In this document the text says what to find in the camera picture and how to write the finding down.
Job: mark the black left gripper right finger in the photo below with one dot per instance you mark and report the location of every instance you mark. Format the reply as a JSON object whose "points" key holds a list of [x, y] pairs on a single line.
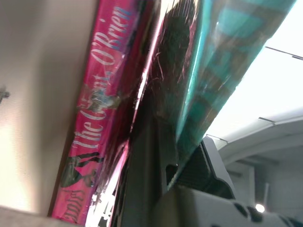
{"points": [[201, 170]]}

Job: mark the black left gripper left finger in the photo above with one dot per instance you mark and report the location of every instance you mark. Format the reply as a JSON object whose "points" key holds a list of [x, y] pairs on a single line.
{"points": [[144, 179]]}

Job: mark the teal patterned book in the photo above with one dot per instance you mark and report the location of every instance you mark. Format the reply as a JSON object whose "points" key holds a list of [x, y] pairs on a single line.
{"points": [[213, 71]]}

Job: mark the pink glossy book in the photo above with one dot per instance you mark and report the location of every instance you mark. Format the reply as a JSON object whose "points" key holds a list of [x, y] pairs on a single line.
{"points": [[104, 71]]}

